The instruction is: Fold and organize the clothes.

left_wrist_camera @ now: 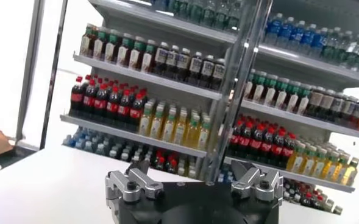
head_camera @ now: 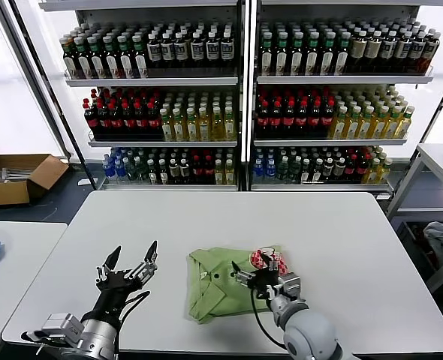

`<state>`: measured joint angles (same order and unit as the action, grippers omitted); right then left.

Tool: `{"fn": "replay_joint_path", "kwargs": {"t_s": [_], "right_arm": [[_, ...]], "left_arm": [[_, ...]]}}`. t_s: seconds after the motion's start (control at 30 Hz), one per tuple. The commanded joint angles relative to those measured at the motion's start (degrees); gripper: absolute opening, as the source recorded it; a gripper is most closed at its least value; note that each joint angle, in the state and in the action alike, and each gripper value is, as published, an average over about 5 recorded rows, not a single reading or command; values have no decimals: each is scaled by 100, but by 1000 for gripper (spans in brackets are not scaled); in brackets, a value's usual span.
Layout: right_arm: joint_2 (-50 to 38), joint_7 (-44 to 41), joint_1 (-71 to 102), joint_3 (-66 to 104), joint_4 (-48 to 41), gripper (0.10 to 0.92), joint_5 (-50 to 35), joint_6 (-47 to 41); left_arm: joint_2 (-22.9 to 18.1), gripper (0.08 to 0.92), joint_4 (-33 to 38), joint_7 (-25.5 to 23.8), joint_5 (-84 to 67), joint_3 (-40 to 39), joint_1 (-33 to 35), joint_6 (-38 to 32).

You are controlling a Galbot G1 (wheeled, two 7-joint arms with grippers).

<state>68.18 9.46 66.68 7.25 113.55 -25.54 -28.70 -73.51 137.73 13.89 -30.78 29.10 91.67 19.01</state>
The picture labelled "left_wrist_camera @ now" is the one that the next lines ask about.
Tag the small yellow tea bottle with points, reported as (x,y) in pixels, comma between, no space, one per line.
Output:
(328,206)
(192,171)
(338,210)
(182,169)

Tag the green cap dark bottle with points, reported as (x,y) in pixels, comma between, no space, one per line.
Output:
(282,93)
(122,50)
(249,85)
(259,87)
(292,96)
(271,90)
(147,56)
(85,41)
(110,46)
(303,100)
(135,53)
(98,44)

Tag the small red cap cola bottle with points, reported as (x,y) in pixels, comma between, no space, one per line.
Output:
(160,163)
(172,166)
(307,198)
(318,201)

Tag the black slanted pole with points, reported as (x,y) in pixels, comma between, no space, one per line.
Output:
(53,76)

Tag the grey window frame post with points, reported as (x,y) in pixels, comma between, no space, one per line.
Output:
(30,70)

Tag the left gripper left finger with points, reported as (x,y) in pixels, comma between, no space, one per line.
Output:
(130,185)

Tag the tall clear green bottle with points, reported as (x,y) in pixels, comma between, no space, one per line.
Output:
(236,16)
(330,45)
(354,51)
(199,10)
(224,15)
(174,6)
(211,12)
(186,8)
(342,48)

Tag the tall blue water bottle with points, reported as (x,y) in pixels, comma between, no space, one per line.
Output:
(297,36)
(285,33)
(273,30)
(318,43)
(307,39)

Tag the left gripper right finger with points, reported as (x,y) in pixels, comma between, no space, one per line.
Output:
(258,184)

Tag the small blue water bottle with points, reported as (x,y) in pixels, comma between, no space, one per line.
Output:
(68,140)
(79,142)

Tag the grey metal shelving unit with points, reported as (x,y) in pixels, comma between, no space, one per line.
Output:
(142,77)
(289,114)

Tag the beige label dark bottle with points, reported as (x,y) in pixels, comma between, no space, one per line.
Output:
(327,105)
(315,102)

